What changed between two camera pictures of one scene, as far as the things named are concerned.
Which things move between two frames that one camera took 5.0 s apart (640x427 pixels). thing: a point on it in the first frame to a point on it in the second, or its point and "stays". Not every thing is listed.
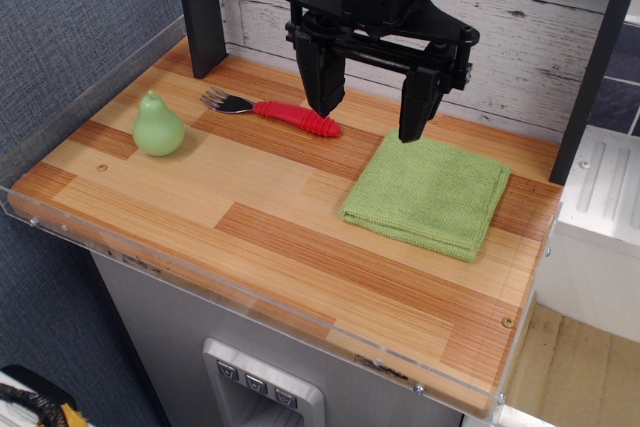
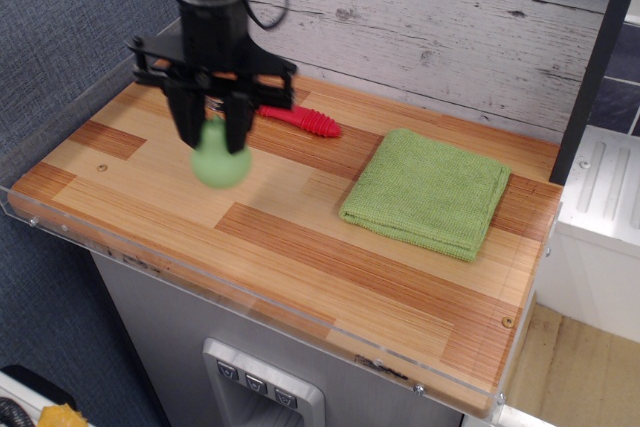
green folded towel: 429,193 stays
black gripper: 382,13 to 212,51
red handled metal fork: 220,101 stays
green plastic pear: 155,131 to 214,163
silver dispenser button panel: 251,390 stays
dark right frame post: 597,63 stays
